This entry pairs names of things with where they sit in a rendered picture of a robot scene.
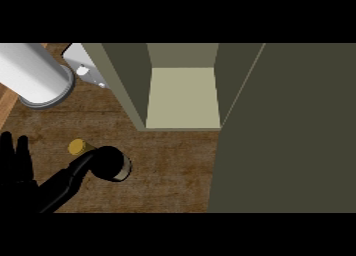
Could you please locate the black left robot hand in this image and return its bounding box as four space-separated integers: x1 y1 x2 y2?
0 127 97 214

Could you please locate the black wine bottle, yellow cap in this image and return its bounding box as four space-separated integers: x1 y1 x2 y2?
66 138 132 183

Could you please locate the olive green open cabinet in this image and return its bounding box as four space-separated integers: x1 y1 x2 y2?
81 42 267 132

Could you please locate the dark olive cabinet door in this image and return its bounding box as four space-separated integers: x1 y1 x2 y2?
205 42 356 214

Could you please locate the white cylinder with grey rim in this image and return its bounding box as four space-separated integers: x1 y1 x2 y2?
0 42 78 111

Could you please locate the white appliance with knobs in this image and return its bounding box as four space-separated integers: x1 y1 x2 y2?
60 42 110 90

